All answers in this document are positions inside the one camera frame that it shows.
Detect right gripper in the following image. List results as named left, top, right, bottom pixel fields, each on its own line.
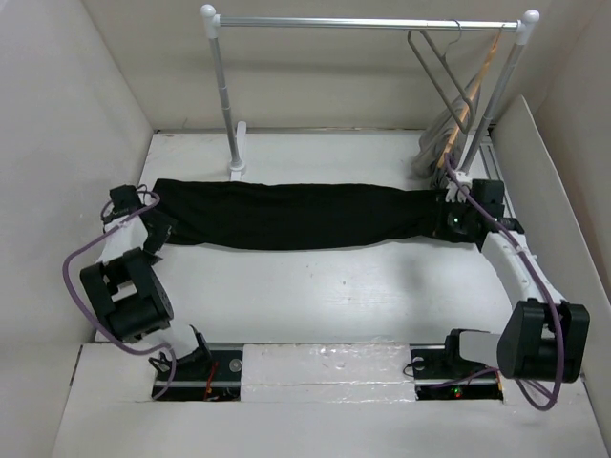
left=415, top=193, right=477, bottom=238

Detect black trousers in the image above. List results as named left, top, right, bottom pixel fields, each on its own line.
left=153, top=178, right=443, bottom=251

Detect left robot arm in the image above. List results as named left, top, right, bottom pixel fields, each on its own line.
left=79, top=185, right=213, bottom=379

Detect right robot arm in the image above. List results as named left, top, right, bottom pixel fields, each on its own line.
left=435, top=174, right=590, bottom=384

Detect wooden hanger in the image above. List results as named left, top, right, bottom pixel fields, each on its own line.
left=436, top=31, right=501, bottom=169

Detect grey metal hanger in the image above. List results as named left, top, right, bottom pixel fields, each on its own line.
left=406, top=19, right=478, bottom=133

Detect silver clothes rack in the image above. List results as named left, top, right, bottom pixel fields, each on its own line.
left=198, top=4, right=541, bottom=180

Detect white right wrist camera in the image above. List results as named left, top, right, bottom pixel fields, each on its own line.
left=445, top=170, right=473, bottom=203

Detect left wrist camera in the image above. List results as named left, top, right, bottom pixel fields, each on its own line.
left=109, top=185, right=142, bottom=215

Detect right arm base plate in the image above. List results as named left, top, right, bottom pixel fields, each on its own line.
left=403, top=344, right=504, bottom=401

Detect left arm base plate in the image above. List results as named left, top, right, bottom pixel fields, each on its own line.
left=149, top=346, right=243, bottom=402

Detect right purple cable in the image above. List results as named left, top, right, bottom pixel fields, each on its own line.
left=444, top=153, right=567, bottom=411

